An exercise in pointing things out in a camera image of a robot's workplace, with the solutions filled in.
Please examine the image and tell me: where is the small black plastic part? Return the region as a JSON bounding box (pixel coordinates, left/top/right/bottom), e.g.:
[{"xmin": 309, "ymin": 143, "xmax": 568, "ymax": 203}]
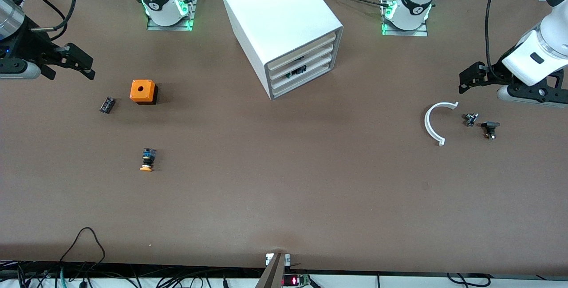
[{"xmin": 481, "ymin": 121, "xmax": 501, "ymax": 140}]

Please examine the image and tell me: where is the black cable bundle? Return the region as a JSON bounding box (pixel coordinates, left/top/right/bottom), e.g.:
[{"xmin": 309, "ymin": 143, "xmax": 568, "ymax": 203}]
[{"xmin": 0, "ymin": 259, "xmax": 249, "ymax": 288}]

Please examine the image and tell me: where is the black cable under table edge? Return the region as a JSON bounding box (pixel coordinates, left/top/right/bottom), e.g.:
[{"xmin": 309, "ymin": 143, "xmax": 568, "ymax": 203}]
[{"xmin": 446, "ymin": 272, "xmax": 493, "ymax": 288}]

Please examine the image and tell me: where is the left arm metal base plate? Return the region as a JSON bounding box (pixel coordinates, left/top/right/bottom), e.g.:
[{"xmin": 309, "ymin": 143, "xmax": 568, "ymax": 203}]
[{"xmin": 381, "ymin": 0, "xmax": 429, "ymax": 37}]

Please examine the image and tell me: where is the small device with red display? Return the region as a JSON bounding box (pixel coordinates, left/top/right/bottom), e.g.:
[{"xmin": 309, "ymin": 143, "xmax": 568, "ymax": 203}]
[{"xmin": 283, "ymin": 274, "xmax": 311, "ymax": 287}]

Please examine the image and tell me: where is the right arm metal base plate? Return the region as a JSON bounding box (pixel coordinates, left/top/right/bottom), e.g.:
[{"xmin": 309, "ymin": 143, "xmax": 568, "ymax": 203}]
[{"xmin": 146, "ymin": 0, "xmax": 198, "ymax": 31}]

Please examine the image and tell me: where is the brown camera mount post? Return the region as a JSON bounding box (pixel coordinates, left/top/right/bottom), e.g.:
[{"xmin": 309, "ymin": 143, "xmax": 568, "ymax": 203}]
[{"xmin": 255, "ymin": 252, "xmax": 291, "ymax": 288}]

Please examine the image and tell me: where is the white curved plastic arc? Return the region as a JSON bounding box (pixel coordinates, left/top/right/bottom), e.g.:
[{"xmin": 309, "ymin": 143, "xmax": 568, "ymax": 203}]
[{"xmin": 424, "ymin": 102, "xmax": 459, "ymax": 146}]

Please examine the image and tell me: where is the orange button enclosure box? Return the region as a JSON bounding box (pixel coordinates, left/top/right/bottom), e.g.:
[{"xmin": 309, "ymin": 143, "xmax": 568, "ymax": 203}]
[{"xmin": 130, "ymin": 79, "xmax": 158, "ymax": 105}]

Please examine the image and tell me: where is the yellow mushroom push button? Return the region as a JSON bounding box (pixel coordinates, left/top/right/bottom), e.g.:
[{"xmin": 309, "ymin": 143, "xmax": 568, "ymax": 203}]
[{"xmin": 139, "ymin": 148, "xmax": 157, "ymax": 172}]

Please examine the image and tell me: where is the thin black looped cable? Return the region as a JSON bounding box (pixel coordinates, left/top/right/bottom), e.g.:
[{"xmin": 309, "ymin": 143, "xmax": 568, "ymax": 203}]
[{"xmin": 60, "ymin": 227, "xmax": 106, "ymax": 265}]

